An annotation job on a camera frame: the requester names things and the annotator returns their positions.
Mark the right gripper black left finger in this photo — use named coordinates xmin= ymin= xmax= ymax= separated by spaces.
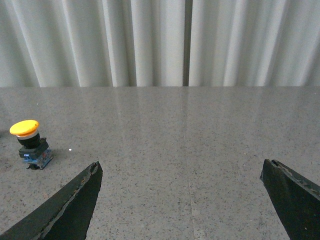
xmin=0 ymin=161 xmax=103 ymax=240

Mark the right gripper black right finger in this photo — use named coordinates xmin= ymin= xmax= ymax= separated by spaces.
xmin=260 ymin=159 xmax=320 ymax=240

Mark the yellow mushroom push button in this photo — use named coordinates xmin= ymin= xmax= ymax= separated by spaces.
xmin=9 ymin=119 xmax=53 ymax=170

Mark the white pleated curtain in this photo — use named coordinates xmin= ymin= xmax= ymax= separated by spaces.
xmin=0 ymin=0 xmax=320 ymax=87

